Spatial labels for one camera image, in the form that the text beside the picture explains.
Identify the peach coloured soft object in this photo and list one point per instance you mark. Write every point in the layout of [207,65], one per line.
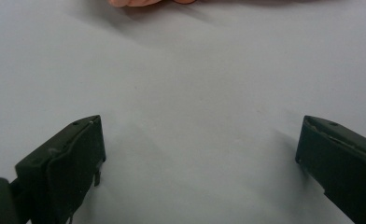
[131,2]

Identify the light grey table mat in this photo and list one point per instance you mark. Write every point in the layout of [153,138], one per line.
[184,93]

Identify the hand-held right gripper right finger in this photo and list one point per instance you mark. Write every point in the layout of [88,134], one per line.
[346,168]

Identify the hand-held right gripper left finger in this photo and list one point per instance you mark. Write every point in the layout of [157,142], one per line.
[63,174]

